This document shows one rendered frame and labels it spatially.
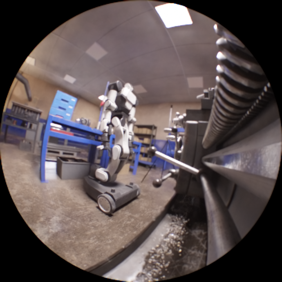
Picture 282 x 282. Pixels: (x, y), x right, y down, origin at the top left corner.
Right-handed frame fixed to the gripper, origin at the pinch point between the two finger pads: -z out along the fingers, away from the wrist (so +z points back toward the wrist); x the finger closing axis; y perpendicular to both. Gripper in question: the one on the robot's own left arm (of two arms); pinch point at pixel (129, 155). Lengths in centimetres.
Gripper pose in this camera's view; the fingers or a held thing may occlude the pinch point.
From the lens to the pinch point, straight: 131.6
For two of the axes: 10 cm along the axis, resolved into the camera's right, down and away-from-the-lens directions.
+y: 4.3, 1.6, 8.9
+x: 9.1, -0.8, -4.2
